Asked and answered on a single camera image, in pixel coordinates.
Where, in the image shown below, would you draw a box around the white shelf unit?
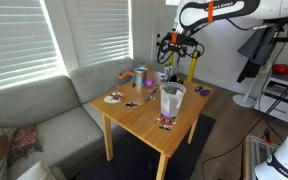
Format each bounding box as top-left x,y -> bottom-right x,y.
253,64 -> 288,125

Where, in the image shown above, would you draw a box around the grey fabric sofa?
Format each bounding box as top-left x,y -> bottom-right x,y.
0,57 -> 135,180

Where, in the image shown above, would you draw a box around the white cushion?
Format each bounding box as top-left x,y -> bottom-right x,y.
17,161 -> 67,180

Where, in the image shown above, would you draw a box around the red patterned cloth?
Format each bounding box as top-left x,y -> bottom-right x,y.
8,125 -> 43,166

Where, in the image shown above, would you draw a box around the metal tumbler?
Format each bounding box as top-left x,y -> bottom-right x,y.
132,65 -> 149,88

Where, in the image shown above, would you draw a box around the narrow white window blinds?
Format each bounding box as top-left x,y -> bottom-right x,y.
63,0 -> 133,69

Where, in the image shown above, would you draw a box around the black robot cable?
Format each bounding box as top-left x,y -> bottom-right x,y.
156,16 -> 288,180

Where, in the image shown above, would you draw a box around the small black sticker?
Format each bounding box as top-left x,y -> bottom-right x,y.
123,101 -> 142,109

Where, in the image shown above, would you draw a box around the small grey sticker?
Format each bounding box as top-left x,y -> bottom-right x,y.
143,94 -> 157,102
146,87 -> 160,95

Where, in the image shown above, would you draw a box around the black jacket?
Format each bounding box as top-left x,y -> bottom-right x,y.
236,23 -> 278,84

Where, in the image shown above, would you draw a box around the white floor stand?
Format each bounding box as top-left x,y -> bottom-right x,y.
232,71 -> 263,109

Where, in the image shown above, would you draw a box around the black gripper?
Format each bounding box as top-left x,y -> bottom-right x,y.
172,33 -> 198,68

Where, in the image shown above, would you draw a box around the orange octopus plush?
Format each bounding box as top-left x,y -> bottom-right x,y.
117,63 -> 151,80

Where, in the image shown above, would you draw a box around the translucent plastic cup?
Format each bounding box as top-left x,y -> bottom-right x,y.
159,81 -> 187,118

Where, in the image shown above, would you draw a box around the yellow post black cap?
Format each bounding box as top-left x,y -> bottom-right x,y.
168,53 -> 176,67
187,50 -> 200,83

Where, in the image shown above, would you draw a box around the red object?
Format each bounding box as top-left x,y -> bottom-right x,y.
271,63 -> 288,75

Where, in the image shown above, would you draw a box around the black orange clamp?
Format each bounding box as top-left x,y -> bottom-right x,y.
262,128 -> 274,146

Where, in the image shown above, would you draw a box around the dark rug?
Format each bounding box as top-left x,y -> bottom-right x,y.
73,113 -> 217,180

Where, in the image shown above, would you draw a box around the metal frame cart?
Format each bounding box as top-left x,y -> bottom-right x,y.
243,133 -> 282,180

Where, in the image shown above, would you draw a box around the wooden table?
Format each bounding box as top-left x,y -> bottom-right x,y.
89,69 -> 215,180

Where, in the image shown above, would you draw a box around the wide white window blinds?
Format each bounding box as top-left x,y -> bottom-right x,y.
0,0 -> 68,93

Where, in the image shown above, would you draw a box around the white door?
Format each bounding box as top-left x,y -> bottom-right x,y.
150,0 -> 190,73

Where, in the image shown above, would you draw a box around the black wrist camera orange mount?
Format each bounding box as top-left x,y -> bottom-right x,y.
166,31 -> 179,44

